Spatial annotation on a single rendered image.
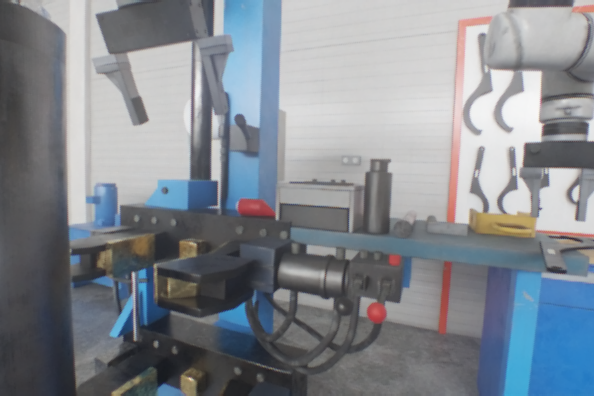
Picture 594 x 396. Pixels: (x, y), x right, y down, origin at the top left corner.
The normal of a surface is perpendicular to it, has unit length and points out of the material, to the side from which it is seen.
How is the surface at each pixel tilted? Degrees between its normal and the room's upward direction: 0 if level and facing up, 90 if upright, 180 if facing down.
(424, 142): 90
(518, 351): 90
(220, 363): 90
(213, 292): 90
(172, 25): 114
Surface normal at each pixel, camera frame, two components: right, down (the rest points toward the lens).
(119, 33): -0.10, 0.47
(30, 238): 0.91, 0.06
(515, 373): -0.38, 0.06
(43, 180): 0.99, 0.04
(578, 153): -0.60, 0.04
